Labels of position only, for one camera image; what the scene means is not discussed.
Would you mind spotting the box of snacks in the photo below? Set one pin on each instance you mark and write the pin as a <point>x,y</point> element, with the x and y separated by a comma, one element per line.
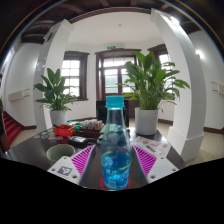
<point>91,126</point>

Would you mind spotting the small potted green plant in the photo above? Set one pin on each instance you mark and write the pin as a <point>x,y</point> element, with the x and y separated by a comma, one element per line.
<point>55,95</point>

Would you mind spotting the wall lamp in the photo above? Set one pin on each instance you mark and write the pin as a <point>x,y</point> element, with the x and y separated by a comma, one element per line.
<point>199,53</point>

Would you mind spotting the red box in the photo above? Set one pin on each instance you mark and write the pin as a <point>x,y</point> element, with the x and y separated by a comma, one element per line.
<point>65,130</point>

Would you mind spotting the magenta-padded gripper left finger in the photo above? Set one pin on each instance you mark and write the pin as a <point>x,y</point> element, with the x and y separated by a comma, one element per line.
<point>81,160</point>

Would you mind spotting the clear bottle with blue cap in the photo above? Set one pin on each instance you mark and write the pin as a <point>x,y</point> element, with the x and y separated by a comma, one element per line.
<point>116,160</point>

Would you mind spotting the white wall radiator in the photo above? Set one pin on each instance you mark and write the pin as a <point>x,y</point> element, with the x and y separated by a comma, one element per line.
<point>18,95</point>
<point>218,88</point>

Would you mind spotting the black chair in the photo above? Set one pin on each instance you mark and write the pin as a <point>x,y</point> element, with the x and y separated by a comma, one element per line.
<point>101,111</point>

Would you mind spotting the printed paper sheets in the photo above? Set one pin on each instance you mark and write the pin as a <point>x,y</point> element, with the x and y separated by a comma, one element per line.
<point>153,145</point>

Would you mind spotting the dark wooden glass door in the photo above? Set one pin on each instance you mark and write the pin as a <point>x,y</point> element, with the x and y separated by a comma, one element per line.
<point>111,76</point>

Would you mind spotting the red carpeted stairs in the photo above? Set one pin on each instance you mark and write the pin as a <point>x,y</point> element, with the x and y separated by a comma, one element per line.
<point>11,128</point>

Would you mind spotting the green exit sign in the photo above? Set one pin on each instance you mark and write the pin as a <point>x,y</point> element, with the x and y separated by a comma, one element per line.
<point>111,47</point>

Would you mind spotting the narrow dark-framed window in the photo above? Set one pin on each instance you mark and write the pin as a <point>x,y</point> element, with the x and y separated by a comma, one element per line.
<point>163,58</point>

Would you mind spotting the wide dark-framed window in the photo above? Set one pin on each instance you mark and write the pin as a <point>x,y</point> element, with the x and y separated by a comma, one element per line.
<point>73,71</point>

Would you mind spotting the white mug with dark print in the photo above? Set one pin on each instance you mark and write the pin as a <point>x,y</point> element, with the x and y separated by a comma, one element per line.
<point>58,151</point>

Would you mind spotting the large potted green plant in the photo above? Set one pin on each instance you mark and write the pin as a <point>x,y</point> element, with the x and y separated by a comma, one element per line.
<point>150,83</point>

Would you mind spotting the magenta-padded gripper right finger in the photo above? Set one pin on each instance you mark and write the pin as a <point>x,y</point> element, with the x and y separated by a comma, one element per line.
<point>146,160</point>

